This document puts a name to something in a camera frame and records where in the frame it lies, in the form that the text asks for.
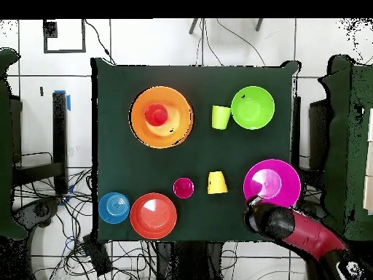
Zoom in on magenta plastic cup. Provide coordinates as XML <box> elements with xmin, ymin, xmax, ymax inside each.
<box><xmin>172</xmin><ymin>176</ymin><xmax>195</xmax><ymax>200</ymax></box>

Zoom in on yellow plastic cup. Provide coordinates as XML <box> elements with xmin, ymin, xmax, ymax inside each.
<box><xmin>207</xmin><ymin>171</ymin><xmax>229</xmax><ymax>195</ymax></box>

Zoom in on red plastic cup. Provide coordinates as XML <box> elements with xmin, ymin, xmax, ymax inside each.
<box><xmin>144</xmin><ymin>103</ymin><xmax>169</xmax><ymax>127</ymax></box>

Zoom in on green plastic cup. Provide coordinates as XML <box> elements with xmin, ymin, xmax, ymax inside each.
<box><xmin>211</xmin><ymin>105</ymin><xmax>232</xmax><ymax>131</ymax></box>

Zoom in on orange plastic bowl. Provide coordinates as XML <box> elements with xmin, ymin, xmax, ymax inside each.
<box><xmin>128</xmin><ymin>85</ymin><xmax>195</xmax><ymax>149</ymax></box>

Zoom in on green plastic bowl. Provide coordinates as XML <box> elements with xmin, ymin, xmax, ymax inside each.
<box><xmin>230</xmin><ymin>85</ymin><xmax>275</xmax><ymax>131</ymax></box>

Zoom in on pink plastic bowl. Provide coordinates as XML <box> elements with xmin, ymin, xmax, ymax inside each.
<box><xmin>243</xmin><ymin>158</ymin><xmax>302</xmax><ymax>209</ymax></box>

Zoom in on dark green table cloth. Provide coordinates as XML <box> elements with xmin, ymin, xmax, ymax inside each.
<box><xmin>91</xmin><ymin>57</ymin><xmax>299</xmax><ymax>243</ymax></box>

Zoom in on red-orange plastic bowl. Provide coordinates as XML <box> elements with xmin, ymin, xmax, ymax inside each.
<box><xmin>129</xmin><ymin>192</ymin><xmax>178</xmax><ymax>241</ymax></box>

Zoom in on blue plastic bowl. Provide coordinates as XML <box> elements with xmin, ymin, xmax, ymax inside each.
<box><xmin>98</xmin><ymin>192</ymin><xmax>131</xmax><ymax>225</ymax></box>

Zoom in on blue tape strip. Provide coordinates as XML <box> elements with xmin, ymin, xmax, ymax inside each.
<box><xmin>54</xmin><ymin>89</ymin><xmax>71</xmax><ymax>112</ymax></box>

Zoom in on black metal stand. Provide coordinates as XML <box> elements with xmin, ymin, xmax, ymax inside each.
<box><xmin>12</xmin><ymin>90</ymin><xmax>69</xmax><ymax>195</ymax></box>

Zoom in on black floor box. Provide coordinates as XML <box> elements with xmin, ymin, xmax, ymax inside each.
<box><xmin>82</xmin><ymin>233</ymin><xmax>114</xmax><ymax>277</ymax></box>

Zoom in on green covered side table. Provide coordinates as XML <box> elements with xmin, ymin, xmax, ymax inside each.
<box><xmin>0</xmin><ymin>47</ymin><xmax>27</xmax><ymax>240</ymax></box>
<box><xmin>315</xmin><ymin>54</ymin><xmax>373</xmax><ymax>243</ymax></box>

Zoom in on tangled floor cables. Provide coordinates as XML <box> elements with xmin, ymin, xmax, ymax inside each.
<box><xmin>12</xmin><ymin>166</ymin><xmax>158</xmax><ymax>280</ymax></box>

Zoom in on black floor cable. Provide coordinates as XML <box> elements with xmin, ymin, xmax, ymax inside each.
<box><xmin>84</xmin><ymin>19</ymin><xmax>117</xmax><ymax>66</ymax></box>

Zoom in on black square floor frame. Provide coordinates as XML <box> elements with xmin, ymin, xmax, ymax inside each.
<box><xmin>42</xmin><ymin>19</ymin><xmax>87</xmax><ymax>54</ymax></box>

